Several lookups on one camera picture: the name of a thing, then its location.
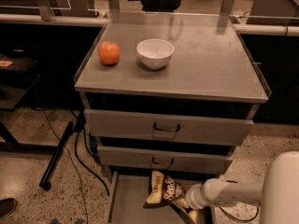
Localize grey drawer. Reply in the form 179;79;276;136
98;147;232;175
105;170;217;224
84;109;253;146

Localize orange fruit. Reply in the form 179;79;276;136
98;41;121;65

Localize black cable loop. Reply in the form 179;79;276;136
218;180;260;223

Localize brown chip bag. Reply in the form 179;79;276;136
143;171;189;212

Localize white bowl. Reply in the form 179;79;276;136
136;38;175;70

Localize black floor cable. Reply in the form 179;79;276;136
69;109;111;197

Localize top grey drawer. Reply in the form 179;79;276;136
84;109;253;146

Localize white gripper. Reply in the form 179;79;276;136
183;183;207;224

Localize black side table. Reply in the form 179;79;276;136
0;49;39;152

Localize bottom grey drawer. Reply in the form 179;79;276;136
105;170;217;224

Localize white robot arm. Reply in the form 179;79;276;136
186;151;299;224

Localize dark shoe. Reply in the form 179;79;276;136
0;198;17;218

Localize middle grey drawer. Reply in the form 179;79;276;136
98;147;232;175

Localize grey drawer cabinet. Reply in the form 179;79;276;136
73;10;272;179

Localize black stand leg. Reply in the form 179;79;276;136
39;121;74;191

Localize white counter rail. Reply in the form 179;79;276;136
0;14;107;27

